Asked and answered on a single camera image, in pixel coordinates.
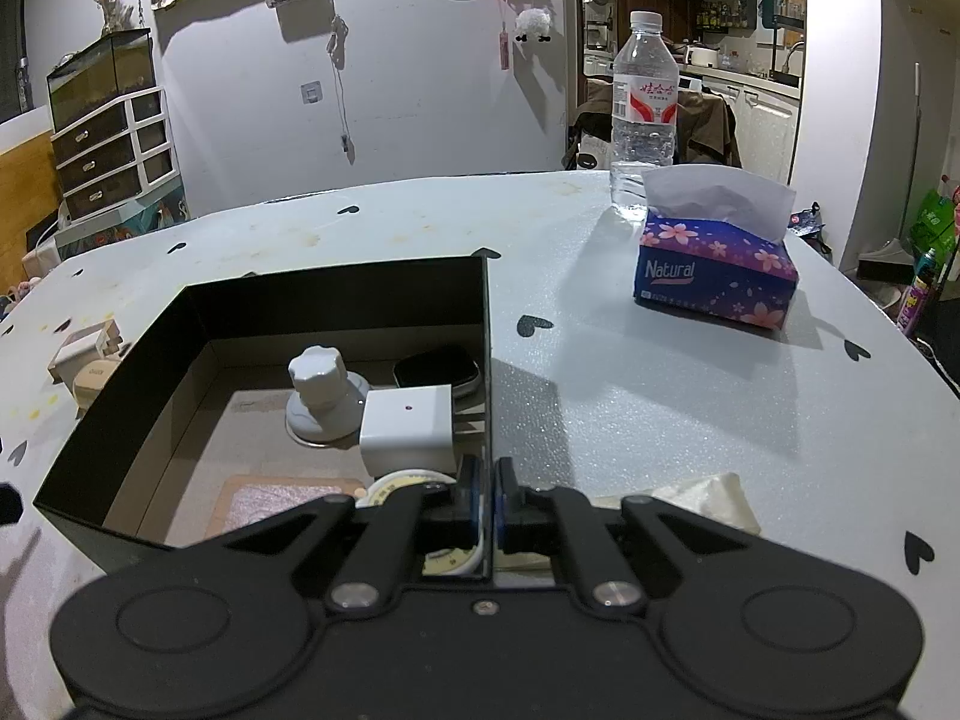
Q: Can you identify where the white round tape measure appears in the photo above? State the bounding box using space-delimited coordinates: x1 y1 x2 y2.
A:
355 466 482 581

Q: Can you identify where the white charger cube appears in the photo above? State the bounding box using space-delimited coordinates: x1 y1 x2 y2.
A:
359 385 457 478

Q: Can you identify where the black smartwatch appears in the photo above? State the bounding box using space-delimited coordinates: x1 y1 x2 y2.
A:
392 355 482 400

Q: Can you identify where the white suction cup knob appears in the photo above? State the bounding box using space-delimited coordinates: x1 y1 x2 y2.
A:
285 346 370 445

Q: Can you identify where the black cardboard box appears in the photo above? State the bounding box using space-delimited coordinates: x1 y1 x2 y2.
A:
34 257 491 572

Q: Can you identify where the beige earbuds case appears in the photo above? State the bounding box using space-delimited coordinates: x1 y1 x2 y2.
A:
71 358 121 413

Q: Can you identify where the crumpled white tissue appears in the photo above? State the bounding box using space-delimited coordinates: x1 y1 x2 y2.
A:
635 472 761 535

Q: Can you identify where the purple floral tissue box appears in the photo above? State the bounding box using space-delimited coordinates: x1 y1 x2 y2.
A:
633 163 799 330

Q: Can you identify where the white plug adapter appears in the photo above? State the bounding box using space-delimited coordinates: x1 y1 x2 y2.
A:
47 319 124 387

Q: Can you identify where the brown cloth covered chair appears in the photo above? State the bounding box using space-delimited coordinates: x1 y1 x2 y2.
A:
563 80 742 169

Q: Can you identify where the pink spray bottle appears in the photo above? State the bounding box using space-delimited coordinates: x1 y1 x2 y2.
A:
896 249 939 337

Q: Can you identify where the clear water bottle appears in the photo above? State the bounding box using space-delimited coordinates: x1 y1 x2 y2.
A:
608 10 679 224

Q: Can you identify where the green bag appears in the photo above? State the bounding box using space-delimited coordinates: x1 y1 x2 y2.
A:
908 188 955 262

